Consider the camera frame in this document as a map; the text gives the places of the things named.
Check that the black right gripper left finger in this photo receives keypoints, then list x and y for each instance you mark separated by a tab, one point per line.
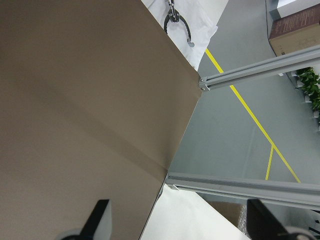
90	228

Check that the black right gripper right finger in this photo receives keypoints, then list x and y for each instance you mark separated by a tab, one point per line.
261	224

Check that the green potted plants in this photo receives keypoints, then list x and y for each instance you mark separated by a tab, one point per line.
311	85

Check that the brown cardboard box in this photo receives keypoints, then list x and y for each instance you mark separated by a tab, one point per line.
296	32

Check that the metal hook tool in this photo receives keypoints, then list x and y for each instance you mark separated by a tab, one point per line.
174	16

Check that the grey aluminium frame rail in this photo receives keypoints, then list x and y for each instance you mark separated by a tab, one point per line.
291	194

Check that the grey aluminium frame post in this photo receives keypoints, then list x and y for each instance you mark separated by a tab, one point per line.
266	68

